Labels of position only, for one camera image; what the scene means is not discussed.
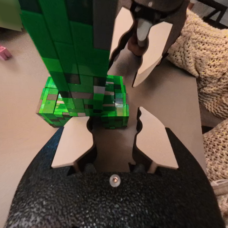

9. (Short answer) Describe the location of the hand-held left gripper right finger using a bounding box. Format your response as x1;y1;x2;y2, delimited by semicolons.
133;106;179;174

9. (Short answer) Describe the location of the person's right hand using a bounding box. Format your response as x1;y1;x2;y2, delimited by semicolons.
127;32;149;57

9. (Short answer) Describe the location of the person's right forearm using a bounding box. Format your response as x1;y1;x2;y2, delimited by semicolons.
160;10;228;120

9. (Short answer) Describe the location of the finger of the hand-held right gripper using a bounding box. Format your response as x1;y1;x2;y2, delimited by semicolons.
109;7;135;68
132;22;173;88

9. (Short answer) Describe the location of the green lego creeper body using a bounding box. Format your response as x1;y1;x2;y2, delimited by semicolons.
18;0;130;129

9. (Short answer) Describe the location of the pink lego pig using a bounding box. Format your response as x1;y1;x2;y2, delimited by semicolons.
0;45;13;61

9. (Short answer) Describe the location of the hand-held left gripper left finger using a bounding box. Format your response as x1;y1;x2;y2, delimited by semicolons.
51;116;98;172

